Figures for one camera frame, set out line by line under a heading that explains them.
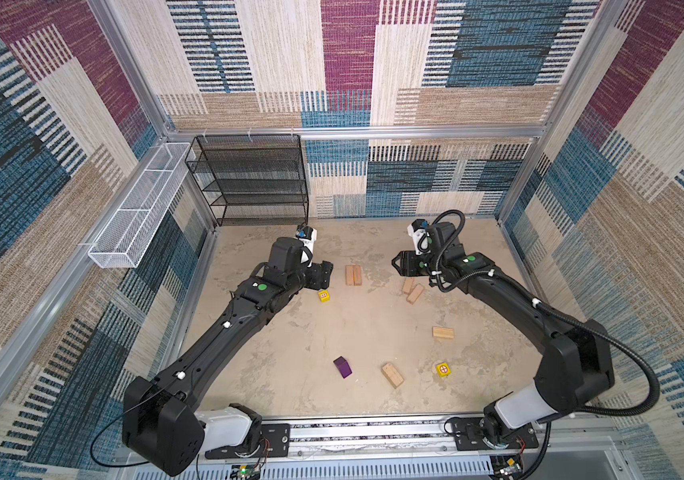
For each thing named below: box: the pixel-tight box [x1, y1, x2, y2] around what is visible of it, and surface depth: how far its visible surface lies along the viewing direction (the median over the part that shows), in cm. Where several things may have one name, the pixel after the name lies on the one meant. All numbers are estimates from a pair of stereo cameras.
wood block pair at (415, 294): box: [406, 283, 425, 305], surface depth 100 cm
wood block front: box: [381, 362, 405, 389], surface depth 83 cm
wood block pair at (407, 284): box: [401, 277, 415, 295], surface depth 103 cm
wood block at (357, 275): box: [353, 265, 363, 286], surface depth 105 cm
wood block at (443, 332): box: [432, 326, 455, 339], surface depth 93 cm
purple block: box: [333, 356, 352, 379], surface depth 85 cm
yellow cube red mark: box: [435, 362, 452, 378], surface depth 85 cm
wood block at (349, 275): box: [345, 265, 354, 286], surface depth 107 cm
